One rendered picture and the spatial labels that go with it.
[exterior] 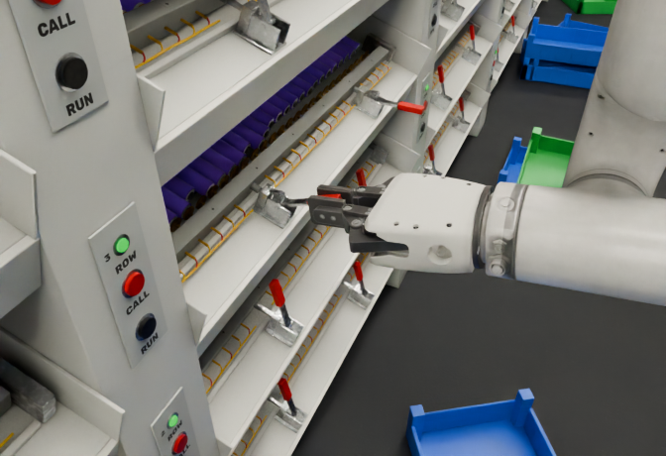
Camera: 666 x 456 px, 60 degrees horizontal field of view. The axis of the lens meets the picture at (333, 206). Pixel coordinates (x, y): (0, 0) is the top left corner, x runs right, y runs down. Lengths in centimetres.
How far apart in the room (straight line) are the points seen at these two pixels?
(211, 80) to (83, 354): 22
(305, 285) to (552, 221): 42
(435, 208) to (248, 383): 33
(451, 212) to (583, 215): 11
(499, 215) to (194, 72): 27
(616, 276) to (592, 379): 70
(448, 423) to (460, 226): 58
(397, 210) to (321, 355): 50
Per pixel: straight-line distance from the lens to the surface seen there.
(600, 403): 115
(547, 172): 151
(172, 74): 46
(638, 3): 42
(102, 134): 36
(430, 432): 103
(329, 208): 56
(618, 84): 43
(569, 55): 217
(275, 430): 90
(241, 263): 58
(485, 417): 105
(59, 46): 33
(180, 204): 58
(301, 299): 80
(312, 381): 95
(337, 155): 73
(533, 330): 122
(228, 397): 71
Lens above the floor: 87
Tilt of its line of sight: 37 degrees down
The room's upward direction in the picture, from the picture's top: straight up
